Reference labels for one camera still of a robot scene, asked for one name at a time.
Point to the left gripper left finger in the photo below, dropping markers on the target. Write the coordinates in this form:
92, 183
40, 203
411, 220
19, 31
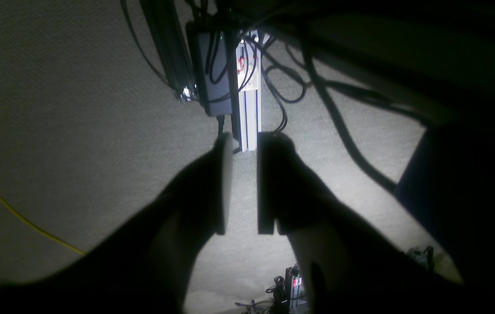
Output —
145, 266

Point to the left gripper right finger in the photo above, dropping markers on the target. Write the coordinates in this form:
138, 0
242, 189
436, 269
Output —
347, 266

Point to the small black device on floor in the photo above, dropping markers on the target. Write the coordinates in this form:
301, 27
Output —
294, 288

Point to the grey power adapter brick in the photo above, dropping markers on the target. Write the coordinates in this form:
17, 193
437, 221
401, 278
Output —
210, 50

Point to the aluminium extrusion rail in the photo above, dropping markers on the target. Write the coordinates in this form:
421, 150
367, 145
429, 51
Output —
247, 120

